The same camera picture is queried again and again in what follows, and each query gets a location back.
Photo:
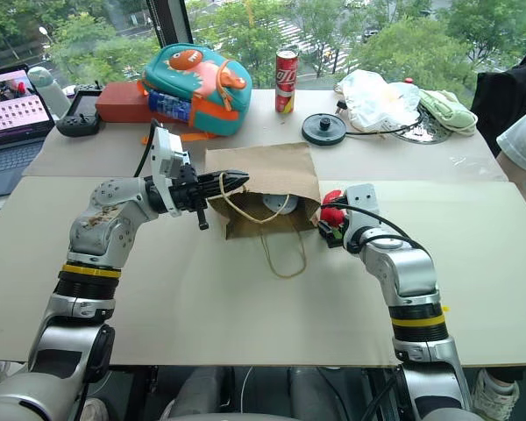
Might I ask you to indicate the teal orange monster backpack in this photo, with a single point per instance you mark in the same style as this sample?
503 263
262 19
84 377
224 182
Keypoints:
193 87

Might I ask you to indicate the grey rounded shape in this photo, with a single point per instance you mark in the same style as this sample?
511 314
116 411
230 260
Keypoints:
315 394
206 394

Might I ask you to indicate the brown paper bag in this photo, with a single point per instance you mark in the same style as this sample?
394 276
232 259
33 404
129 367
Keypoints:
267 166

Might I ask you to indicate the open laptop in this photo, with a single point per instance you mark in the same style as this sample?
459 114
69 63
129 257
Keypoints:
9 109

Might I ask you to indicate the red cola can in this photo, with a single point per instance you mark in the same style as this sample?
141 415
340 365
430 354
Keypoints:
286 83

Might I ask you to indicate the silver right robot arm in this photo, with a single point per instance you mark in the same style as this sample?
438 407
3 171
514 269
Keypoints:
412 272

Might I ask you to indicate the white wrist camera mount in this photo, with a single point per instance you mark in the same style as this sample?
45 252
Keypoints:
361 199
166 153

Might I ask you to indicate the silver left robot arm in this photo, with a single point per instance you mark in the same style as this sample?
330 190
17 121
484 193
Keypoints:
109 219

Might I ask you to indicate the black garment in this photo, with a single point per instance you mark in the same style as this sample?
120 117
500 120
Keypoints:
508 96

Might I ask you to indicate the white plastic bag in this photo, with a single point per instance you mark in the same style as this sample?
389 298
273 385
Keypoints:
372 100

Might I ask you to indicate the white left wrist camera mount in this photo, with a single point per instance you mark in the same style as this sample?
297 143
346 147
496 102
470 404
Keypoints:
166 153

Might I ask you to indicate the red rectangular box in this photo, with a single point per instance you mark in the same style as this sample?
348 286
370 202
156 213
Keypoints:
120 103

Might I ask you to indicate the silver round tray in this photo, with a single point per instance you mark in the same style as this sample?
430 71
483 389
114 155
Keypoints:
426 132

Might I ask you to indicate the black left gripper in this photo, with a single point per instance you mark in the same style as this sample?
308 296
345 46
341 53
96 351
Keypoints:
188 193

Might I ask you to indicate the white mint water bottle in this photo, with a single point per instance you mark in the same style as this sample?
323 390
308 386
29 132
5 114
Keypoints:
48 94

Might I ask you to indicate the person's bare forearm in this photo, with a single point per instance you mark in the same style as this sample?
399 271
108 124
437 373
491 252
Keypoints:
523 188

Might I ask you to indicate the black round disc base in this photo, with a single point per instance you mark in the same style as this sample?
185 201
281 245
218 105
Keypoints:
323 129

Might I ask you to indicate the black handheld game controller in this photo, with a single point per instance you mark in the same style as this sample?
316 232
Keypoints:
81 110

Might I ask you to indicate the black power plug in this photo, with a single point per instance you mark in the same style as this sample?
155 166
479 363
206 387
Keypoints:
341 108

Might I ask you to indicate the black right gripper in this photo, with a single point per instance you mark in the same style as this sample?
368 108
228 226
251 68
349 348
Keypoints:
339 202

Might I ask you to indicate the person in white t-shirt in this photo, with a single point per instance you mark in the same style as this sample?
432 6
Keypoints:
523 136

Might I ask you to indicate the red plush toy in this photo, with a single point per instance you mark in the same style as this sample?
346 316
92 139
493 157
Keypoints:
331 214

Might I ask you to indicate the light green cloth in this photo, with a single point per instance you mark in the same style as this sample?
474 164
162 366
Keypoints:
447 112

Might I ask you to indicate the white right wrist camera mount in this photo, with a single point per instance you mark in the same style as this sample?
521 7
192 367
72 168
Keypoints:
361 199

